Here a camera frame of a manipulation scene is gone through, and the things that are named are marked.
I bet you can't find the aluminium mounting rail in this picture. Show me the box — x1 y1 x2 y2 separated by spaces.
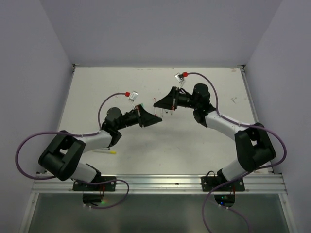
31 173 287 194

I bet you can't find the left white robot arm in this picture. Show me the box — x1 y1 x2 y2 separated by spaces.
38 105 162 191

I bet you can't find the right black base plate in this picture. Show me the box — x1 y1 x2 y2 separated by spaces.
201 176 245 192

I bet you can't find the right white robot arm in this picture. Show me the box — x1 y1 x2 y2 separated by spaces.
154 83 276 191

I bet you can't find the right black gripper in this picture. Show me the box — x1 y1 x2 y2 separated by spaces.
155 85 200 109

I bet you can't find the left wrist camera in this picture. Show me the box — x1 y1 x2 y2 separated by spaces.
128 91 138 104

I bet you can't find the red capped white marker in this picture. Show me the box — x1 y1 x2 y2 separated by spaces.
153 98 157 116

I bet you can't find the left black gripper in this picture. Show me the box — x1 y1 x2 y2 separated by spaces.
116 104 162 131

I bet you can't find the yellow capped white pen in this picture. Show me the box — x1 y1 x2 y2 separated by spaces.
93 150 117 155

